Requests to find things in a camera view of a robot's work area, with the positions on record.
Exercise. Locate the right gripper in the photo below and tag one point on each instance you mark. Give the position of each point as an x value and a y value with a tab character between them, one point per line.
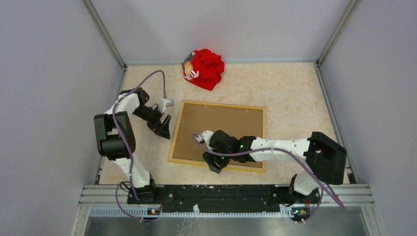
212	161

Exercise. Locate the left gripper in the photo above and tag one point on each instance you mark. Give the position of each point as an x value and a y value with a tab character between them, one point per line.
161	129

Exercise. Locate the brown cardboard backing board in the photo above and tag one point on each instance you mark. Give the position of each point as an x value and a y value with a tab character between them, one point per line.
221	127

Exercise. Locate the yellow wooden picture frame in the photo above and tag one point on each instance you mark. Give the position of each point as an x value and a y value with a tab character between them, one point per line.
172	140

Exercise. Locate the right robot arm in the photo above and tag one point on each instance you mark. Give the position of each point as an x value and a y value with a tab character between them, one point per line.
323	160

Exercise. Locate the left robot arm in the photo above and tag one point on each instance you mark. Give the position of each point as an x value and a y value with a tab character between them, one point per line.
116	140

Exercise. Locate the red crumpled cloth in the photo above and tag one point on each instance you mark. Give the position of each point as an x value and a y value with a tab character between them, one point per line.
203	68

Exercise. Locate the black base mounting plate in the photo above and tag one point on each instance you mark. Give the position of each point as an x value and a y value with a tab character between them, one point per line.
223	198

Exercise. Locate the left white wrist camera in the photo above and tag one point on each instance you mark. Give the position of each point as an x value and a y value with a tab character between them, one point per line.
165	103

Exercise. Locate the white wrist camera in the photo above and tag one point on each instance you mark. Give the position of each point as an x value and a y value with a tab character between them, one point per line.
165	103
205	136

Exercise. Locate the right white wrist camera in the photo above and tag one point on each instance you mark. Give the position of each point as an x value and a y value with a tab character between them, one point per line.
205	136

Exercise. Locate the aluminium front rail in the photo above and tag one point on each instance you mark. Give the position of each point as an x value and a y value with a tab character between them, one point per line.
107	200

